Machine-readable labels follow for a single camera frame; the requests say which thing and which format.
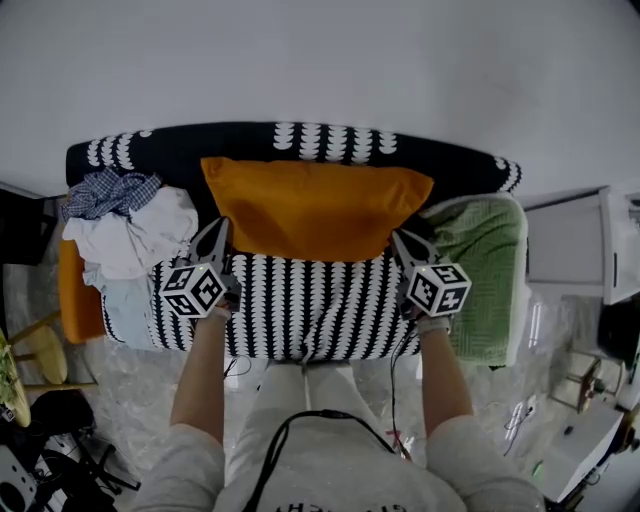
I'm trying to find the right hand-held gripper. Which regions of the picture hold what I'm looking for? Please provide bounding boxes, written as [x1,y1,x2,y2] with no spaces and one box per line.
[389,229,473,322]

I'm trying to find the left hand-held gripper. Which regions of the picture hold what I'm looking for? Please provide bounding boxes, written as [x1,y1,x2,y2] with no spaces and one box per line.
[160,215,242,320]

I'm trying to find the orange cushion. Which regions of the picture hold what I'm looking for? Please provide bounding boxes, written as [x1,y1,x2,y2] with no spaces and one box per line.
[199,156,435,264]

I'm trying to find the person's right forearm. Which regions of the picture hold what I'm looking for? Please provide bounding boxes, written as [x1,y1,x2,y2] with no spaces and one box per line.
[417,327,476,441]

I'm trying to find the person's left forearm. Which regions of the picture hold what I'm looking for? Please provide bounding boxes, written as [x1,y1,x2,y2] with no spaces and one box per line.
[169,307,234,446]

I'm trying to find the green white blanket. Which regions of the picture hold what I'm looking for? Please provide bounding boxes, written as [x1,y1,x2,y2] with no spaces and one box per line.
[418,192,532,371]

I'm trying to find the light blue garment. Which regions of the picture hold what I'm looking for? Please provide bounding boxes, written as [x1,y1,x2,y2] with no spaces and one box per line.
[82,264,156,349]

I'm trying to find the black white striped sofa cover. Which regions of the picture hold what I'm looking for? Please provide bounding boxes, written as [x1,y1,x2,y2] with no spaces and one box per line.
[65,121,524,361]

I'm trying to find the blue checked shirt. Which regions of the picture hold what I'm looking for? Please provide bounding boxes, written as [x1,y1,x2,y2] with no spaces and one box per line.
[60,167,164,224]

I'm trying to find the orange sofa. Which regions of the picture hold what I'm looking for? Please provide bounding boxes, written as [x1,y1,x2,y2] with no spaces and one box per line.
[58,238,109,346]

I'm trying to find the white sink cabinet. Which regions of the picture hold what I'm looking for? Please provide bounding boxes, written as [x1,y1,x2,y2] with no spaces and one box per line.
[519,183,640,307]

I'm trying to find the person's light trousers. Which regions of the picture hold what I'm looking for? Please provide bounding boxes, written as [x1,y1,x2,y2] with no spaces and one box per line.
[224,360,396,469]

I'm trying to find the round wooden side table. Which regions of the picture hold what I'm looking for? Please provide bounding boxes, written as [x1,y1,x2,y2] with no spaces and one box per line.
[0,309,96,429]

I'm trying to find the small wooden stool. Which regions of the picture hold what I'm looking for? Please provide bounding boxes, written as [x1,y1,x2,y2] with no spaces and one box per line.
[549,349,631,414]

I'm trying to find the person's grey t-shirt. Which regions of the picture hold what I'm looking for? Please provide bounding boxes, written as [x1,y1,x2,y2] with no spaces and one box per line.
[127,407,546,512]

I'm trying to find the pale flower bouquet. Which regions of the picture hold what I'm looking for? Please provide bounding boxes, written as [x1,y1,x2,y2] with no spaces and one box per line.
[0,344,22,407]

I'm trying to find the white table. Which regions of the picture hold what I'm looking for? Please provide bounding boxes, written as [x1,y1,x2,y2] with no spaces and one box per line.
[539,399,627,504]

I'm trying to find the grey wrist strap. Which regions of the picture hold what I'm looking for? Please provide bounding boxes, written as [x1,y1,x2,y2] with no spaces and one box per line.
[417,313,452,335]

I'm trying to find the thin gripper cables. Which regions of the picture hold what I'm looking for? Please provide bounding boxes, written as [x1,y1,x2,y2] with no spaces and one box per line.
[388,329,422,462]

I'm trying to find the black neck cable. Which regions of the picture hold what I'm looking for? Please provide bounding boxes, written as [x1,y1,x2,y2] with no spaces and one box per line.
[254,408,397,512]

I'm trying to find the white camera device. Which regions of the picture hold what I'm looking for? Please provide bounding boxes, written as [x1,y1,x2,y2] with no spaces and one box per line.
[0,444,39,512]

